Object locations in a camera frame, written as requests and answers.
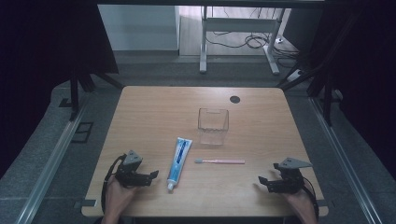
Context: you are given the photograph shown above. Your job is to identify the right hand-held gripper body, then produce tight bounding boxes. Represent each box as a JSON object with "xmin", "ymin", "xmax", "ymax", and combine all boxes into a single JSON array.
[{"xmin": 274, "ymin": 157, "xmax": 313, "ymax": 194}]

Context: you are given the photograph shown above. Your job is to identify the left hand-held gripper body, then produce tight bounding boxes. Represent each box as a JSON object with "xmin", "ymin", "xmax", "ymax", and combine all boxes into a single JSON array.
[{"xmin": 115, "ymin": 149, "xmax": 148, "ymax": 189}]

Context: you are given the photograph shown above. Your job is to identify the blue and white toothpaste tube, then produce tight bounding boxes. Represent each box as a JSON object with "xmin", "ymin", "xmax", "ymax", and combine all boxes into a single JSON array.
[{"xmin": 166, "ymin": 136, "xmax": 193, "ymax": 191}]

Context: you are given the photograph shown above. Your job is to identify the pink toothbrush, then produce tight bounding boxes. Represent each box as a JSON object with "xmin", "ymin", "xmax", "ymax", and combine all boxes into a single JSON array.
[{"xmin": 194, "ymin": 158, "xmax": 246, "ymax": 165}]

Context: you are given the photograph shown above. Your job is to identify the clear plastic cup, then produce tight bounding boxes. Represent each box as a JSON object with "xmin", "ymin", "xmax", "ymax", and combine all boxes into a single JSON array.
[{"xmin": 197, "ymin": 107, "xmax": 230, "ymax": 147}]

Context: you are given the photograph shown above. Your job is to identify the person's right hand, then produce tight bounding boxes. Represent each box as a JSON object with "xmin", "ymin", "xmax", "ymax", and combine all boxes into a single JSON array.
[{"xmin": 283, "ymin": 183, "xmax": 317, "ymax": 218}]

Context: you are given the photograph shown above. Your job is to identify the person's left hand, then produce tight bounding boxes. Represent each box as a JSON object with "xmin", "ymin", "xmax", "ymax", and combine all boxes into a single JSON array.
[{"xmin": 104, "ymin": 176, "xmax": 138, "ymax": 217}]

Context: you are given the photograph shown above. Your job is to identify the black metal stand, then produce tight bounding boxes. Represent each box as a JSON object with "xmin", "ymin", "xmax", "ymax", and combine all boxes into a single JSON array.
[
  {"xmin": 68, "ymin": 66, "xmax": 124, "ymax": 122},
  {"xmin": 276, "ymin": 12, "xmax": 359, "ymax": 127}
]

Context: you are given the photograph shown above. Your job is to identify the white power strip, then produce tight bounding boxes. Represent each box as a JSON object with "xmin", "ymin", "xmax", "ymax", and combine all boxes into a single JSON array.
[{"xmin": 286, "ymin": 69, "xmax": 304, "ymax": 82}]

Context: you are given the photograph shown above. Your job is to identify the dark curtain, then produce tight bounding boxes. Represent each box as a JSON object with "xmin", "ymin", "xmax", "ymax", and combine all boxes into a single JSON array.
[
  {"xmin": 298, "ymin": 0, "xmax": 396, "ymax": 172},
  {"xmin": 0, "ymin": 0, "xmax": 120, "ymax": 180}
]

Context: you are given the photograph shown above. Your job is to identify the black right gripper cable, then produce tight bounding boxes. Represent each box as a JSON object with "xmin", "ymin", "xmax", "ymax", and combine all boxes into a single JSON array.
[{"xmin": 300, "ymin": 176, "xmax": 320, "ymax": 218}]

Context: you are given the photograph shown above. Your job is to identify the aluminium floor rail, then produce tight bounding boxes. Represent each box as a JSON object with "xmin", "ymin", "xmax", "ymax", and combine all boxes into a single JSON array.
[
  {"xmin": 15, "ymin": 92, "xmax": 92, "ymax": 224},
  {"xmin": 308, "ymin": 96, "xmax": 375, "ymax": 224}
]

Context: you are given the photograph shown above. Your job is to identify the black rectangular floor bracket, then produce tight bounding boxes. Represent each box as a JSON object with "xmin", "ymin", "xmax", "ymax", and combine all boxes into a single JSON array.
[{"xmin": 70, "ymin": 121, "xmax": 94, "ymax": 144}]

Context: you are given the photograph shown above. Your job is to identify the black floor cables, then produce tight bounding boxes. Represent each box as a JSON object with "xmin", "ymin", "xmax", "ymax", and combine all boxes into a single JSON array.
[{"xmin": 206, "ymin": 7, "xmax": 302, "ymax": 68}]

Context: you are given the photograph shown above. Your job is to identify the white metal desk frame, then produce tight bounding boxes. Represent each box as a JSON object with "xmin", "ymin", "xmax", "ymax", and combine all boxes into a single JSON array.
[{"xmin": 199, "ymin": 6, "xmax": 286, "ymax": 76}]

